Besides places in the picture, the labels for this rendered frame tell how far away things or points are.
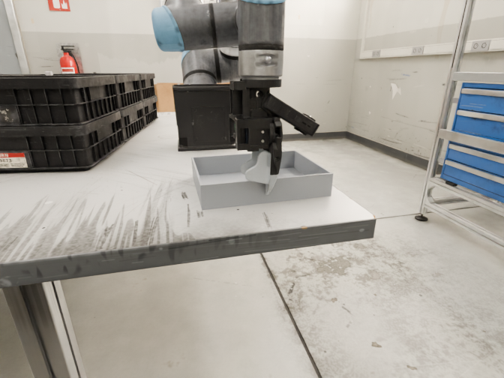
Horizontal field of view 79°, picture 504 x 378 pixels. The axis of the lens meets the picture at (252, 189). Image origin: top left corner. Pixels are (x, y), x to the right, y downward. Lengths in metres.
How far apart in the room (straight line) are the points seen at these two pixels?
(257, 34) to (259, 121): 0.13
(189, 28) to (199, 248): 0.38
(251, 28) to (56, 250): 0.44
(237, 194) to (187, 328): 0.85
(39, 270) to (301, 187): 0.46
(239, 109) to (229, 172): 0.26
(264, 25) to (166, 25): 0.19
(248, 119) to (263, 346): 0.93
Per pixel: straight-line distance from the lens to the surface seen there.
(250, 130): 0.52
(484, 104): 2.05
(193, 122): 1.01
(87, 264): 0.52
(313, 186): 0.64
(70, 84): 0.86
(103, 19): 4.16
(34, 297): 0.64
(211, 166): 0.77
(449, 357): 1.42
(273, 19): 0.53
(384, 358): 1.32
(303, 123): 0.56
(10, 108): 0.94
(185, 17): 0.62
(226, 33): 0.62
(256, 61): 0.52
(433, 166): 2.25
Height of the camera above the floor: 0.95
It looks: 21 degrees down
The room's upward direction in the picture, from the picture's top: straight up
